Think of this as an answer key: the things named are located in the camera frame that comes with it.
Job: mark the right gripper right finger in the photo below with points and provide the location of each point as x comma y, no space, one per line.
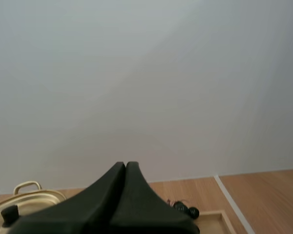
146,207

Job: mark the dark toy grapes bunch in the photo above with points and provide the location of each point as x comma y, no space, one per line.
185,208

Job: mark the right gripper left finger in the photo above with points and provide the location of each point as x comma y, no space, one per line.
88,204

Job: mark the shallow wooden tray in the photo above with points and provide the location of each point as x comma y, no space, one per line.
216,223

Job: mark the gold lid with black knob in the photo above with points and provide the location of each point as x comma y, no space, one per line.
29,202

